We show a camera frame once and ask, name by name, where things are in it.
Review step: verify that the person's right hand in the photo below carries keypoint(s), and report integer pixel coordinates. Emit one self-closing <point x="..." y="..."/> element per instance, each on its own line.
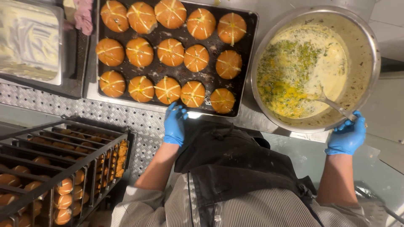
<point x="347" y="140"/>

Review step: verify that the person's left hand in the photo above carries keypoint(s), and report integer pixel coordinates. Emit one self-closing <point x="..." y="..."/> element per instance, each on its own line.
<point x="174" y="129"/>

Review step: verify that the person's right fingers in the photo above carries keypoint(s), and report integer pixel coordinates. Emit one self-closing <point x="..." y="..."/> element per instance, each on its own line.
<point x="350" y="123"/>

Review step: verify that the person's left fingers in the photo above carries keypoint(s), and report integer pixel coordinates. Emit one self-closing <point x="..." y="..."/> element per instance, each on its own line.
<point x="176" y="111"/>

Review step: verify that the steel ladle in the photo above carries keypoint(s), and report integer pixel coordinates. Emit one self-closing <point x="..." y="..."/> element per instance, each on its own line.
<point x="334" y="105"/>

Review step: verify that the large steel mixing bowl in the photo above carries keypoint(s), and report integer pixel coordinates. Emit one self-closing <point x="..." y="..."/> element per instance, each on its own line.
<point x="363" y="63"/>

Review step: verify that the black perforated baking tray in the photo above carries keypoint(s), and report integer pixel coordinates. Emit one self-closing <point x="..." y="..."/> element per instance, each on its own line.
<point x="212" y="44"/>

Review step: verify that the batch of cream-crossed golden buns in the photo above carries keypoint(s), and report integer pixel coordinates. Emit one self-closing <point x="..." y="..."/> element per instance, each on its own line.
<point x="170" y="52"/>

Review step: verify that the yellow herb butter sauce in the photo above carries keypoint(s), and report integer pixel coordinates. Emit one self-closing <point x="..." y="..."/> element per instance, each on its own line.
<point x="315" y="63"/>

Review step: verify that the black apron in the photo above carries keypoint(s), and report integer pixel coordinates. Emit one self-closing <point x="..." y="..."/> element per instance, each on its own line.
<point x="233" y="164"/>

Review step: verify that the perforated steel sheet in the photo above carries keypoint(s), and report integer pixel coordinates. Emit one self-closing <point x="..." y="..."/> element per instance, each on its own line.
<point x="94" y="110"/>

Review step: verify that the black tray under container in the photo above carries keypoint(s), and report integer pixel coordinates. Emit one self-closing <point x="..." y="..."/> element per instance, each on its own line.
<point x="74" y="63"/>

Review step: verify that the striped grey shirt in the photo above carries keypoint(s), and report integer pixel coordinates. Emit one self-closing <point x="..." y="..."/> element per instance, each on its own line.
<point x="268" y="211"/>

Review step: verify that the metal rack trolley with buns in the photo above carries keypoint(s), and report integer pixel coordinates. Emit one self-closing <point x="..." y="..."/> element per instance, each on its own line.
<point x="63" y="175"/>

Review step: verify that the pink cloth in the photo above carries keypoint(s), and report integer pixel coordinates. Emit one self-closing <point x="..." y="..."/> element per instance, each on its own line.
<point x="83" y="15"/>

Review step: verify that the plastic-covered container of cream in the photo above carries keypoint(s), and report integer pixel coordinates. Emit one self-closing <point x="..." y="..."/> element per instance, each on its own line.
<point x="28" y="41"/>

